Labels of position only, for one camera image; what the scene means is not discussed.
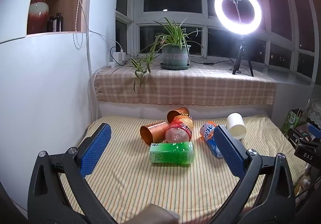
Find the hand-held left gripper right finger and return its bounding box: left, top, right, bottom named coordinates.
left=213, top=125, right=296, bottom=224

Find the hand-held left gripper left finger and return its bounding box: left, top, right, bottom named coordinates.
left=27, top=122, right=118, bottom=224

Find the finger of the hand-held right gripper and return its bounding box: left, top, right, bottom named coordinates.
left=288, top=127, right=311, bottom=150
left=307, top=124, right=321, bottom=140

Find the white paper cup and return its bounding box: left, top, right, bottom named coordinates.
left=226, top=113, right=246, bottom=140

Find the copper metal cup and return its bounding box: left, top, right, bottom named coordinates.
left=140, top=121, right=168, bottom=145
left=167, top=107, right=190, bottom=124

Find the green paper bag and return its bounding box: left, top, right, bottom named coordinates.
left=281, top=109, right=305, bottom=137

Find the white lace cloth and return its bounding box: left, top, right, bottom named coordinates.
left=307, top=100, right=321, bottom=123

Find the blue orange drink bottle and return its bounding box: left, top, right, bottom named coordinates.
left=199, top=121, right=223, bottom=159

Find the red orange drink bottle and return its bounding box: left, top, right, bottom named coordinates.
left=165, top=114, right=195, bottom=144

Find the green drink bottle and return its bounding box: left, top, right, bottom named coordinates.
left=150, top=141, right=195, bottom=164

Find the striped yellow bed sheet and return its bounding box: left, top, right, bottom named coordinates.
left=60, top=114, right=305, bottom=224

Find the plaid beige cloth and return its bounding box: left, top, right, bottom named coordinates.
left=93, top=62, right=277, bottom=105

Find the white power strip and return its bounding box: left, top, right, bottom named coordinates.
left=107, top=60, right=127, bottom=68

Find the black tripod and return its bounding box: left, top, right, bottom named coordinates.
left=232, top=31, right=254, bottom=77

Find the green pot saucer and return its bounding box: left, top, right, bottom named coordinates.
left=160, top=62, right=191, bottom=71

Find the grey green flower pot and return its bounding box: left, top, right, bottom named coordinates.
left=162, top=44, right=190, bottom=66

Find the green spider plant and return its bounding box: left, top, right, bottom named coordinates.
left=112, top=17, right=213, bottom=93

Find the tall dark bottle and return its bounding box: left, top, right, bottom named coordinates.
left=53, top=13, right=63, bottom=32

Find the phone holder on stem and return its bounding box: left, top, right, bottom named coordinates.
left=228, top=0, right=242, bottom=25

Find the red white ceramic vase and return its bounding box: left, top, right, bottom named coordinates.
left=27, top=0, right=54, bottom=34

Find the white wall pipe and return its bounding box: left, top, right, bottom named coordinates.
left=85, top=31, right=99, bottom=118

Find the black cable with switch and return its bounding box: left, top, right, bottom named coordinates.
left=189, top=57, right=235, bottom=66

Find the white beaded cord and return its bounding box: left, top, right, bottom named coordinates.
left=73, top=0, right=87, bottom=50

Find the white window frame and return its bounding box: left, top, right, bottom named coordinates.
left=115, top=0, right=321, bottom=81

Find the white ring light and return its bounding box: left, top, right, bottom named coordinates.
left=214, top=0, right=262, bottom=32

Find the wooden wall niche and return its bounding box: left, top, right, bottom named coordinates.
left=25, top=0, right=91, bottom=37

